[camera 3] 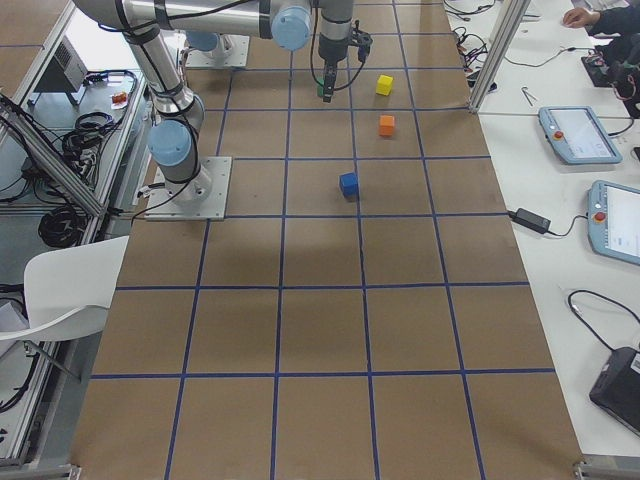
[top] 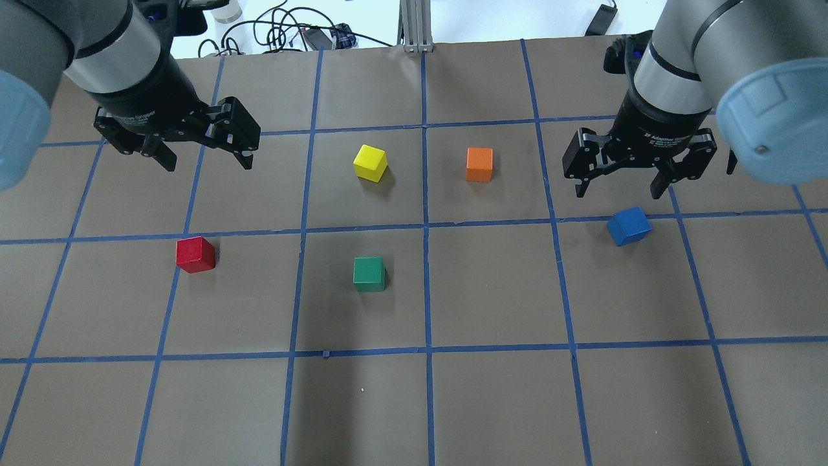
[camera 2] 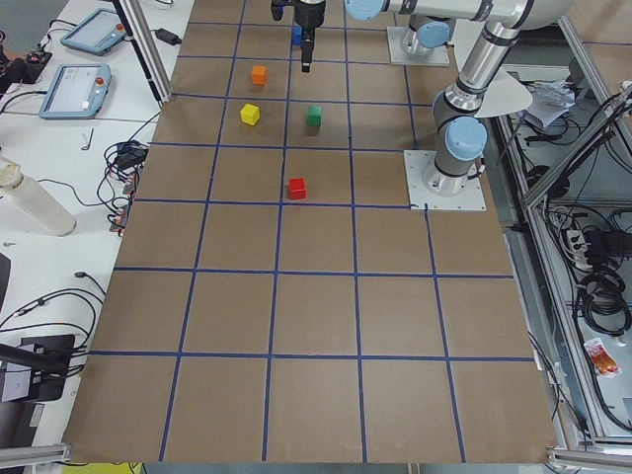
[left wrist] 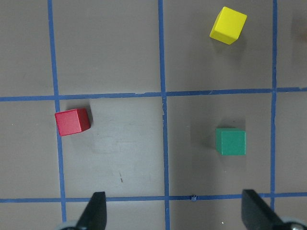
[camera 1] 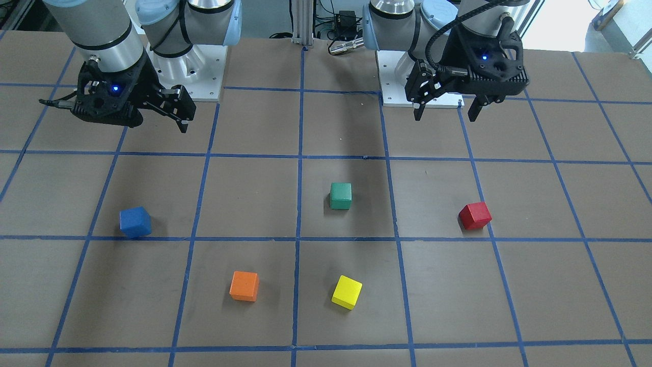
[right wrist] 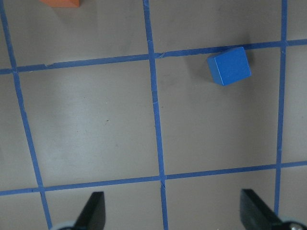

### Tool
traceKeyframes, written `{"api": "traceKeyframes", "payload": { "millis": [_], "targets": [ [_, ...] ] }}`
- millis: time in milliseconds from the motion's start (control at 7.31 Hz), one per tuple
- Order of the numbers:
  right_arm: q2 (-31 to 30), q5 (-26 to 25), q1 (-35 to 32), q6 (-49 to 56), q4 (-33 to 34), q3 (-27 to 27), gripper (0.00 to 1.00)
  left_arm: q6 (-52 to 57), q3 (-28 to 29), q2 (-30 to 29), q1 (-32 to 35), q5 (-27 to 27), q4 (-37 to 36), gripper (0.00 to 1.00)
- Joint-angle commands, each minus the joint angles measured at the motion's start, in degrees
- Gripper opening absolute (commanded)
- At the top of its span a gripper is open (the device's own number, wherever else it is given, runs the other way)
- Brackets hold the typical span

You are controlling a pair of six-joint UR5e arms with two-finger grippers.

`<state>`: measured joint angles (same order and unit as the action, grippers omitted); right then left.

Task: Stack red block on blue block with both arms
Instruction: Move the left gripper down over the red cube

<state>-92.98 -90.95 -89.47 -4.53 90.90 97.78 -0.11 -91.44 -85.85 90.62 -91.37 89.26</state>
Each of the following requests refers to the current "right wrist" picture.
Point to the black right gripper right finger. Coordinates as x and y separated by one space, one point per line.
255 214

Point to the blue wooden block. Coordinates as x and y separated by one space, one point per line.
229 66

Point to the orange wooden block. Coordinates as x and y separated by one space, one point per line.
62 3

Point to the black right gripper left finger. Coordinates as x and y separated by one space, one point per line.
93 215

